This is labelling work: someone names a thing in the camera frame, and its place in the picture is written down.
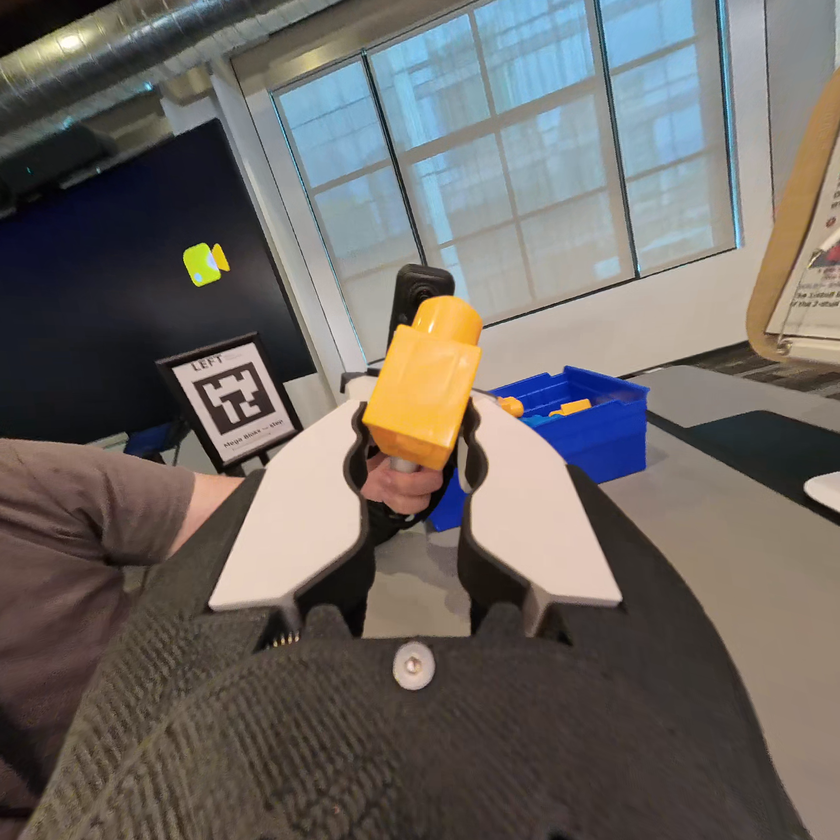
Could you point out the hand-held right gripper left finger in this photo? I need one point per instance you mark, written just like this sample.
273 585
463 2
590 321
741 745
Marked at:
295 525

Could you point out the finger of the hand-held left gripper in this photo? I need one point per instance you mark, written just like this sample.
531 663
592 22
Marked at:
464 463
359 382

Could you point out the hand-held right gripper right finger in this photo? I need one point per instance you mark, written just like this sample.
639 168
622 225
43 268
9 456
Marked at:
538 518

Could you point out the blue plastic bin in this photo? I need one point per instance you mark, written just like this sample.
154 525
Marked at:
590 453

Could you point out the pile of toy blocks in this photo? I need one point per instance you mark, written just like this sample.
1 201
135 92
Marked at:
574 408

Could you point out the person's left forearm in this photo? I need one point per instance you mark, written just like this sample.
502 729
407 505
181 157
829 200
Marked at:
210 512

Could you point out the person's left hand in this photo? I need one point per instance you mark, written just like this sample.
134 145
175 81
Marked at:
403 489

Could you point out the black-white marker sign stand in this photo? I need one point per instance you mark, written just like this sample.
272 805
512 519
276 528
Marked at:
229 400

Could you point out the large grid window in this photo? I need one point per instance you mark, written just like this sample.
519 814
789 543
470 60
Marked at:
525 164

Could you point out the dark desk mat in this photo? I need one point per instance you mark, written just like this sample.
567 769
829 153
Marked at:
741 446

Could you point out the large dark display screen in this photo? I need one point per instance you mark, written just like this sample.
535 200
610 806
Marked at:
98 295

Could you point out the printed instruction sheet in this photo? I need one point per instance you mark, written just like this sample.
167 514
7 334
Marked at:
820 275

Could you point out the silver round duct pipe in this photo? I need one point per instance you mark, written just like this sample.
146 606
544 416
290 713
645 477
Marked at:
131 52

